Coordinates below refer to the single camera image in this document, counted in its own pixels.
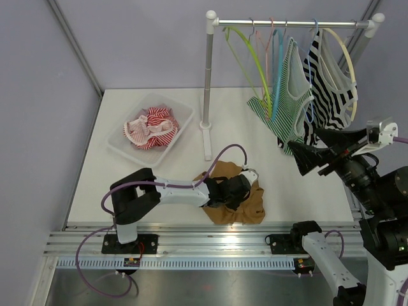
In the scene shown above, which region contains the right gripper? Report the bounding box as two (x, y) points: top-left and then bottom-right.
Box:
(289, 126), (389, 214)

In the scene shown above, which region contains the brown tank top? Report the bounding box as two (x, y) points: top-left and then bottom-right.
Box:
(202, 161), (265, 224)

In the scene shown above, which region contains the green striped tank top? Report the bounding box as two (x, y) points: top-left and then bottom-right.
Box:
(247, 37), (314, 155)

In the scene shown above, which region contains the red striped tank top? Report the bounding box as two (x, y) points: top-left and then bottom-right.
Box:
(123, 113), (180, 150)

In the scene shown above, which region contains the pink hanger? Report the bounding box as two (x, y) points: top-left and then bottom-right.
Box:
(255, 17), (274, 85)

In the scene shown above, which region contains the green hanger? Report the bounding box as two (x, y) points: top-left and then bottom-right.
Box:
(222, 25), (273, 119)

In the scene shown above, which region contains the pink tank top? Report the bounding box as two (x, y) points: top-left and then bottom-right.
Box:
(135, 106), (173, 119)

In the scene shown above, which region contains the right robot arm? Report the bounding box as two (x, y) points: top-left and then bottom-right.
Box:
(288, 127), (407, 305)

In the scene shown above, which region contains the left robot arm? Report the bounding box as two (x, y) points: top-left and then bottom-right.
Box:
(101, 168), (258, 254)

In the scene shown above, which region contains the cream hanger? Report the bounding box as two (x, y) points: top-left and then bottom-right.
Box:
(321, 27), (358, 122)

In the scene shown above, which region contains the black white striped tank top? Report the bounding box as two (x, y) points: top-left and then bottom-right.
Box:
(303, 28), (358, 146)

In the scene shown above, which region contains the light blue hanger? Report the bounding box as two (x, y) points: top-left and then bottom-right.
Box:
(304, 18), (319, 124)

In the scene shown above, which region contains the white plastic basket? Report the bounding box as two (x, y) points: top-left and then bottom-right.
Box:
(106, 92), (194, 168)

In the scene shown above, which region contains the clothes rack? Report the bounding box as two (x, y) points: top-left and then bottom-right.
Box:
(199, 10), (385, 161)

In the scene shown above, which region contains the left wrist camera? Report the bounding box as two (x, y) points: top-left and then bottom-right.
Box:
(240, 164), (259, 185)

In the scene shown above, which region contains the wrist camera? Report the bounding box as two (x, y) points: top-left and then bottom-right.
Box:
(352, 117), (398, 156)
(240, 164), (259, 185)

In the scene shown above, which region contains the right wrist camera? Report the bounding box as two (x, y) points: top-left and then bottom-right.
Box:
(352, 117), (398, 156)

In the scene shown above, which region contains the aluminium rail base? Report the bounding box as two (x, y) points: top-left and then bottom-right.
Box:
(44, 221), (370, 272)

